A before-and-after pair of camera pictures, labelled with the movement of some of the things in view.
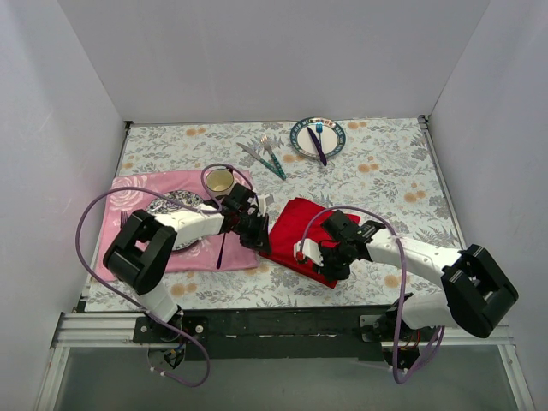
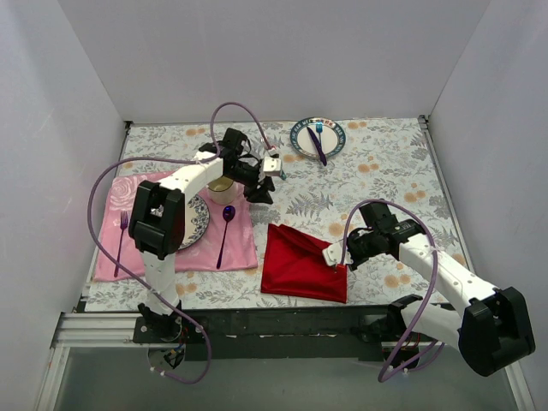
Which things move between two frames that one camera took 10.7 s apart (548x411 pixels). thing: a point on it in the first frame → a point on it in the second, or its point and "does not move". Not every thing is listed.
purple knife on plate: [318, 147] does not move
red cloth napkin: [286, 228] → [294, 265]
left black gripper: [260, 231] → [258, 184]
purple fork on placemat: [123, 218] does not move
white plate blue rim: [318, 137] does not move
